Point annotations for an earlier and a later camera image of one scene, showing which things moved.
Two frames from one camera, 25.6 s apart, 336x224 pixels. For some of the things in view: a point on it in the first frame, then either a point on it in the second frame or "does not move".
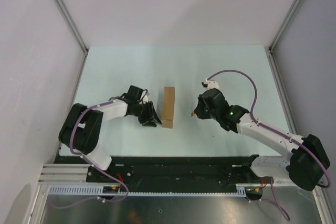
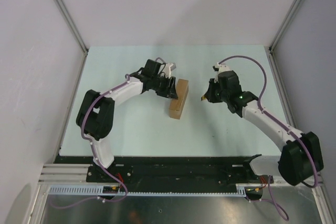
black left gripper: (151, 117) -> (168, 92)
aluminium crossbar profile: (63, 172) does not move
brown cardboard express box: (168, 107) -> (175, 105)
